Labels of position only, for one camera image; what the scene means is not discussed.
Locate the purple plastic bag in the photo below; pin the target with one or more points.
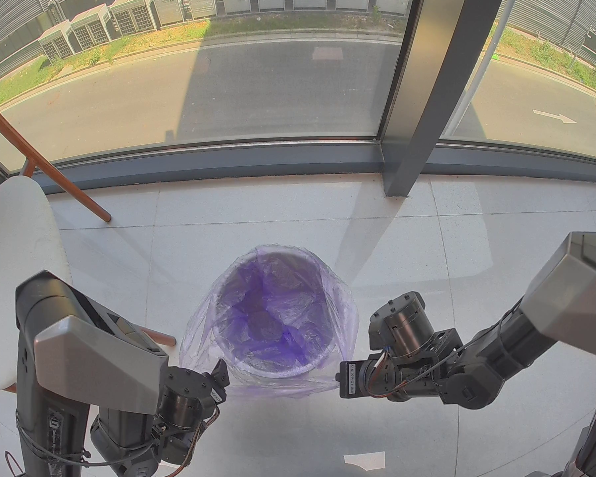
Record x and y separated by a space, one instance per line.
342 316

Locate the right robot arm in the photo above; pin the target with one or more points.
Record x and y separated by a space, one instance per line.
566 296

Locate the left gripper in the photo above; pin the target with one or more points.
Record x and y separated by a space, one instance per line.
217 385

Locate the white chair with wooden legs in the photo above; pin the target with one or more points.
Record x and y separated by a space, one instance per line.
20 246

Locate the window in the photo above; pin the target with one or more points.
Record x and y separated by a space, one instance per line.
278 92

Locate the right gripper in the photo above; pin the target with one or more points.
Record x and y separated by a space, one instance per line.
372 378

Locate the pale grey trash bin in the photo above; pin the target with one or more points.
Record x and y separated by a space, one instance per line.
278 365

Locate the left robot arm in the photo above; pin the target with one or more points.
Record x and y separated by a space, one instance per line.
94 360

